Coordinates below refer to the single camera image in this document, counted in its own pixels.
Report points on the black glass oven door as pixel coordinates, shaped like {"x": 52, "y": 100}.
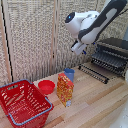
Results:
{"x": 94, "y": 74}

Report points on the blue plastic cup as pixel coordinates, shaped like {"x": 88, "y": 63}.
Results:
{"x": 69, "y": 74}

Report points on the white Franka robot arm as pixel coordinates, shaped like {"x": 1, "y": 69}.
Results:
{"x": 96, "y": 20}

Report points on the black toaster oven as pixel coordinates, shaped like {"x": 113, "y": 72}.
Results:
{"x": 115, "y": 46}

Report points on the red plastic bowl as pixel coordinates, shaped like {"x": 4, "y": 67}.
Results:
{"x": 46, "y": 87}

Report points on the red plastic shopping basket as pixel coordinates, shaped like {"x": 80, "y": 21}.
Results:
{"x": 23, "y": 103}

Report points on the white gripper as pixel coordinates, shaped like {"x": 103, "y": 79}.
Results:
{"x": 78, "y": 48}

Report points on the beige woven folding screen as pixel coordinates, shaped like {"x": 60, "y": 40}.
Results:
{"x": 26, "y": 40}

